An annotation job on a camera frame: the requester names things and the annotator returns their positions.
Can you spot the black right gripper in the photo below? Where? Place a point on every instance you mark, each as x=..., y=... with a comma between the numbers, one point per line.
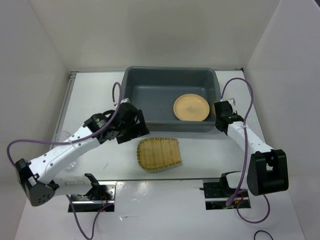
x=235, y=113

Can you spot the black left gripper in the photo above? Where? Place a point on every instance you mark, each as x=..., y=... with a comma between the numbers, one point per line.
x=139, y=129

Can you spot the tan plate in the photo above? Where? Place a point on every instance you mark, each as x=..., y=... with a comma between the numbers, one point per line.
x=191, y=107

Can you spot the woven bamboo tray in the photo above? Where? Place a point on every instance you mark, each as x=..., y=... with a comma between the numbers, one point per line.
x=158, y=153

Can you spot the clear plastic cup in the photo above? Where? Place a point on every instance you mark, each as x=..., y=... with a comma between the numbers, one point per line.
x=62, y=136
x=71, y=166

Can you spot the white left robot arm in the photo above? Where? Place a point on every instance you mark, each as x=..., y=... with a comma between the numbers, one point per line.
x=36, y=176

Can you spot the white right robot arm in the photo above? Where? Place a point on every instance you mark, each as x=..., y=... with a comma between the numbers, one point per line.
x=267, y=171

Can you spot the grey plastic bin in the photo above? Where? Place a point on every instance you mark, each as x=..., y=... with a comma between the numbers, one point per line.
x=154, y=90

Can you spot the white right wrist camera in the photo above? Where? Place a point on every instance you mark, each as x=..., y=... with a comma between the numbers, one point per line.
x=232, y=102

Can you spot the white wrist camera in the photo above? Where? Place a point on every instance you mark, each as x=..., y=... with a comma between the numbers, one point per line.
x=124, y=101
x=232, y=102

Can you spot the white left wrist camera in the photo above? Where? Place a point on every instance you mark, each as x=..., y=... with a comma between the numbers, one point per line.
x=124, y=101

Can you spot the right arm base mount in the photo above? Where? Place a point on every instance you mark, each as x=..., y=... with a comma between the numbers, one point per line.
x=217, y=191

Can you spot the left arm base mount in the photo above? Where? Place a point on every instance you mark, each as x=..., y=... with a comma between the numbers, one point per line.
x=93, y=202

